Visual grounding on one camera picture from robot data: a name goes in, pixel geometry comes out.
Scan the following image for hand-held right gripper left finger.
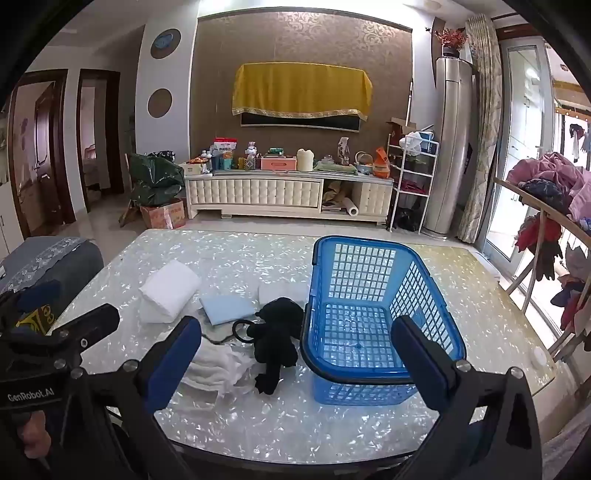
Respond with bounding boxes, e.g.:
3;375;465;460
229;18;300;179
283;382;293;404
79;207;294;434
67;316;204;480

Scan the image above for orange bag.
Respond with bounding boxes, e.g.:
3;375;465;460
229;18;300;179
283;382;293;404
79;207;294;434
373;148;391;181

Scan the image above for wooden clothes rack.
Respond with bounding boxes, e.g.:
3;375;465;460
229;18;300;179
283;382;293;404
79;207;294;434
492;178;591;365

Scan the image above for black plush toy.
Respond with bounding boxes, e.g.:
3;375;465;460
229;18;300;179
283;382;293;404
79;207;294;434
231;298;305;396

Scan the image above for red flower vase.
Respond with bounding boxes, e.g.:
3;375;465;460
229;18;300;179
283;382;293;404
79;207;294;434
434;28;469;58

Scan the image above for small white cloth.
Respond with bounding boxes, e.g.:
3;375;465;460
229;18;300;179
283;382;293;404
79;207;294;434
257;281;308;306

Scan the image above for standing air conditioner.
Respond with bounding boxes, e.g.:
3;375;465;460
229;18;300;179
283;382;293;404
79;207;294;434
422;56;476;237

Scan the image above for blue round wall plate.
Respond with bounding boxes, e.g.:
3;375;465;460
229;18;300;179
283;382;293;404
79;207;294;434
150;28;182;60

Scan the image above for white plastic bag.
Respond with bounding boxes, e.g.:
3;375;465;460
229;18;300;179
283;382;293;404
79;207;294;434
401;131;432;153

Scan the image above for dark wooden door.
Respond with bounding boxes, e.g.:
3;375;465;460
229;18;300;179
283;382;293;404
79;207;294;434
9;69;77;236

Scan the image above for black television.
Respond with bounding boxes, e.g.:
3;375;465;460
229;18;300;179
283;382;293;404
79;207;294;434
240;111;361;134

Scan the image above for person's left hand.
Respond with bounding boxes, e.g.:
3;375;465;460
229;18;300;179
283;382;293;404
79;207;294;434
16;411;51;459

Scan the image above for hanging clothes outside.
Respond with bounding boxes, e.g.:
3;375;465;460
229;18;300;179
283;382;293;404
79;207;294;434
566;122;591;162

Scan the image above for white metal rack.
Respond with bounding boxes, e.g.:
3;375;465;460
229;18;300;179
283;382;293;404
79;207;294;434
385;134;439;234

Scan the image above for open brown cardboard box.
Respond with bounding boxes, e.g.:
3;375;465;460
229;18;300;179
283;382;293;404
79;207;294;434
385;117;419;139

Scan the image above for dark wooden doorway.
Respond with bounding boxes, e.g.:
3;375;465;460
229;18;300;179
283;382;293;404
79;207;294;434
76;68;125;213

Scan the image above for glass sliding door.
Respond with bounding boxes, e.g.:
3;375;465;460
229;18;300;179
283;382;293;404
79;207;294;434
485;39;555;278

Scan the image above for yellow cloth cover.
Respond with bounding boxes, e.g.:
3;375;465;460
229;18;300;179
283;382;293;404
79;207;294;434
231;62;374;123

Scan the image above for printed cardboard box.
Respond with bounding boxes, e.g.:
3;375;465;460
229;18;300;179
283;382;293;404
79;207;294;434
140;198;186;230

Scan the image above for cream tufted television cabinet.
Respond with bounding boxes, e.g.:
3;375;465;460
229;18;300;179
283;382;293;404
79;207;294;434
185;168;395;227

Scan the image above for blue plastic basket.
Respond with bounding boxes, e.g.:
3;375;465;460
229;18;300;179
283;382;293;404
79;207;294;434
300;235;466;407

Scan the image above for light blue cloth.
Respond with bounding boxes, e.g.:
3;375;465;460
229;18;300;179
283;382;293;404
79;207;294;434
199;293;257;326

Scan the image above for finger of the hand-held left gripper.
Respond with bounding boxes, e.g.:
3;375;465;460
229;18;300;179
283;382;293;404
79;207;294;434
0;304;122;354
0;280;64;315

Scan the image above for thick white towel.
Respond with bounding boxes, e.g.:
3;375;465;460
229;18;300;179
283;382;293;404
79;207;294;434
139;259;202;324

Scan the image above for patterned beige curtain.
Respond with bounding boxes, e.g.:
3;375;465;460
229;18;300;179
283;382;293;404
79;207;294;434
457;14;502;244

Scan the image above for green plastic bag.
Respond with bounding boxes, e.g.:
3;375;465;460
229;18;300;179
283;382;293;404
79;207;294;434
128;152;186;208

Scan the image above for white quilted cloth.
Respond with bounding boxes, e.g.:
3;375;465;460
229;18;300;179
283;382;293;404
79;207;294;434
178;342;259;401

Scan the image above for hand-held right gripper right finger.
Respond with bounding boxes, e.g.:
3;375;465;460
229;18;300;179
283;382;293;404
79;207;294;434
390;315;544;480

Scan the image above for black bag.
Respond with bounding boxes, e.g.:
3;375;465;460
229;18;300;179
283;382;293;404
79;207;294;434
396;208;423;232

